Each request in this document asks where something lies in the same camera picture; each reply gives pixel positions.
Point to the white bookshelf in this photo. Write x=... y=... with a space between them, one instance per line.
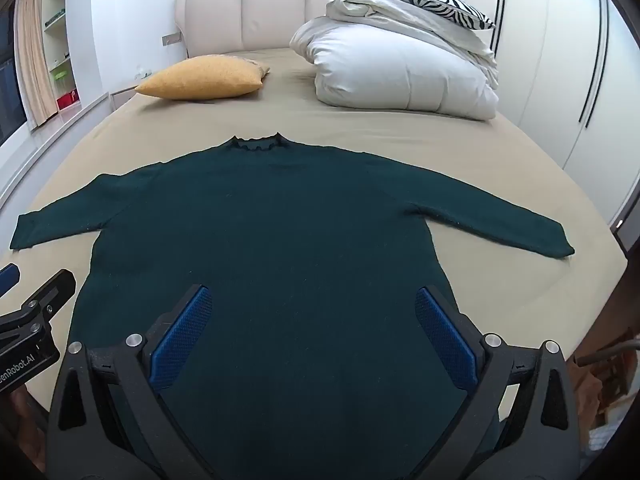
x=60 y=35

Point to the bed with beige sheet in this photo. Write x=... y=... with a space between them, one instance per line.
x=350 y=130

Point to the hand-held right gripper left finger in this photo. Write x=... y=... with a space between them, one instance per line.
x=181 y=332

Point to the yellow pillow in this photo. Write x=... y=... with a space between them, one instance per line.
x=205 y=77

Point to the white wardrobe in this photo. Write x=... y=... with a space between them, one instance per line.
x=560 y=70

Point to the beige curtain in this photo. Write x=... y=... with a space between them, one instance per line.
x=32 y=60

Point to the dark green sweater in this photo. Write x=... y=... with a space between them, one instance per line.
x=300 y=240

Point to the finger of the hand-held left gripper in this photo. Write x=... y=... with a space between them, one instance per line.
x=45 y=295
x=7 y=277

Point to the beige padded headboard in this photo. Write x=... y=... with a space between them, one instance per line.
x=240 y=15

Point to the red box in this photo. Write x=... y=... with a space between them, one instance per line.
x=67 y=100

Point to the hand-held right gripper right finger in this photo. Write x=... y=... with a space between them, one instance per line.
x=445 y=335

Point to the white duvet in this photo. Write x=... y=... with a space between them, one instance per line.
x=400 y=70

